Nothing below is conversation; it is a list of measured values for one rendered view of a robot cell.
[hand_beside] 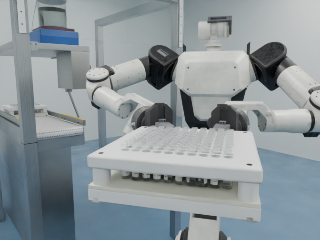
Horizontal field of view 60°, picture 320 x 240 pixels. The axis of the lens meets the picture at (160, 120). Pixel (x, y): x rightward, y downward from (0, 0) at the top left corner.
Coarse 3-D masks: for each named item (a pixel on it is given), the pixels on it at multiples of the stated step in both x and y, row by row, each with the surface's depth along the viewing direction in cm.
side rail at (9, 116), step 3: (0, 111) 196; (3, 111) 193; (0, 114) 197; (3, 114) 189; (6, 114) 182; (9, 114) 179; (6, 117) 183; (9, 117) 176; (12, 117) 169; (15, 117) 166; (12, 120) 170; (15, 120) 164; (18, 120) 158; (18, 123) 159
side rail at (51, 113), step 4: (48, 112) 200; (52, 112) 193; (56, 112) 188; (56, 116) 188; (60, 116) 182; (64, 116) 176; (68, 116) 171; (68, 120) 172; (72, 120) 167; (76, 120) 162; (80, 120) 158; (84, 120) 156; (80, 124) 158; (84, 124) 156
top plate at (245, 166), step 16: (144, 128) 61; (112, 144) 47; (240, 144) 47; (96, 160) 40; (112, 160) 40; (128, 160) 39; (144, 160) 38; (160, 160) 38; (176, 160) 38; (192, 160) 38; (208, 160) 38; (224, 160) 38; (240, 160) 38; (256, 160) 38; (192, 176) 37; (208, 176) 36; (224, 176) 36; (240, 176) 35; (256, 176) 35
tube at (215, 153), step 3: (213, 150) 39; (216, 150) 39; (219, 150) 39; (213, 153) 39; (216, 153) 39; (219, 153) 39; (213, 156) 39; (216, 156) 39; (219, 156) 39; (210, 180) 40; (213, 180) 40; (216, 180) 40; (219, 180) 40; (210, 183) 40; (213, 183) 40; (216, 183) 40; (210, 186) 40; (213, 186) 40; (216, 186) 40
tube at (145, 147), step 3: (144, 144) 43; (147, 144) 43; (144, 147) 42; (147, 147) 42; (144, 150) 42; (147, 150) 42; (144, 174) 43; (147, 174) 43; (144, 177) 43; (147, 177) 43; (144, 180) 43; (147, 180) 43
